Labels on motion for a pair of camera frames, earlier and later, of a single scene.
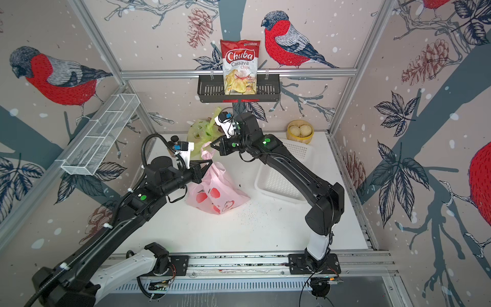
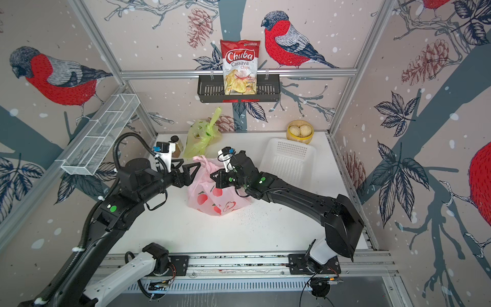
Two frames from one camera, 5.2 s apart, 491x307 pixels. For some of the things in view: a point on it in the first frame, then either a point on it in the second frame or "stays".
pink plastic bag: [216, 192] stays
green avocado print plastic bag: [204, 131] stays
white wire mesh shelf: [90, 150] stays
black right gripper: [223, 142] → [220, 181]
